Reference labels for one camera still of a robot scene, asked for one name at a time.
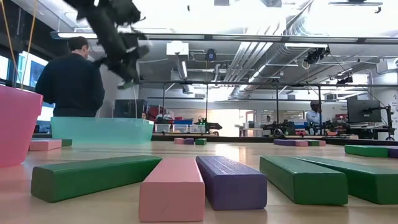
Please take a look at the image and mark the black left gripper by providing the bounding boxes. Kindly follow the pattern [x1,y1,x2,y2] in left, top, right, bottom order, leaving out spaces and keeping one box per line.
[83,15,150,86]

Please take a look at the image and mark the black equipment case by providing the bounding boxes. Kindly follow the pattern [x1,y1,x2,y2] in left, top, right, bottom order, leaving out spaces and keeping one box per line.
[113,98,149,119]

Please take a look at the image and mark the white square ceiling box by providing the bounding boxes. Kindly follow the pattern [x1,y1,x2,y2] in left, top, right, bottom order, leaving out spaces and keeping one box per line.
[165,40,190,56]

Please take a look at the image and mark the green translucent plastic bin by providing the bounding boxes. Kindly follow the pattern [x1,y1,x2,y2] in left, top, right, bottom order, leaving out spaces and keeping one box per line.
[50,116,155,145]

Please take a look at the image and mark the overhead light bar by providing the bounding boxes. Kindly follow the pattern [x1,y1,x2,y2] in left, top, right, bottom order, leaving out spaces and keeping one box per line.
[50,30,398,45]

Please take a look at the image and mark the red plastic bin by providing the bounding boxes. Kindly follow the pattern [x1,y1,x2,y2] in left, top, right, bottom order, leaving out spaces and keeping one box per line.
[0,84,44,169]

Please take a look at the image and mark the silver ceiling ducts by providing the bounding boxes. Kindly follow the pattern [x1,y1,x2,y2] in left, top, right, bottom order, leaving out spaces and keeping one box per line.
[223,18,312,82]

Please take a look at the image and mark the distant cluttered workbench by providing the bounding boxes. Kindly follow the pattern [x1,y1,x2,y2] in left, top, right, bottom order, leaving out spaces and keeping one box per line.
[239,118,396,139]

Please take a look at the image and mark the black ceiling fixture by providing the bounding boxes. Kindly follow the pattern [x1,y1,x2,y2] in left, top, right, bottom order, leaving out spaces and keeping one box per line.
[328,0,384,14]

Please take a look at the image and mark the black computer monitor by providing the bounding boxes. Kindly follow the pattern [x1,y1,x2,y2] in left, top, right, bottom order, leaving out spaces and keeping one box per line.
[346,99,382,124]

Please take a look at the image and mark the glass window wall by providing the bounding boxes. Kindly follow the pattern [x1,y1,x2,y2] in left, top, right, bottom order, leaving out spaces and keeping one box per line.
[0,51,56,134]

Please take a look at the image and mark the yellow hanging cord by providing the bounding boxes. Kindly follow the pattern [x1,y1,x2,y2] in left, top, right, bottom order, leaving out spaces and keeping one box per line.
[20,0,39,90]
[0,0,19,88]

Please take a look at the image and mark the black metal rack frame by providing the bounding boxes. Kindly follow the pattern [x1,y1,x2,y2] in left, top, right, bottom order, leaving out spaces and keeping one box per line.
[139,79,398,138]

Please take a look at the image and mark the black ceiling camera rig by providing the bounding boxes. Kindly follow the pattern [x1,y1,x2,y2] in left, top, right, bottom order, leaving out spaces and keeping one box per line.
[303,46,331,65]

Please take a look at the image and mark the small black ceiling camera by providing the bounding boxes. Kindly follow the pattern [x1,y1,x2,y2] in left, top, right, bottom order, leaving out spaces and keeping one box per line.
[336,75,354,85]

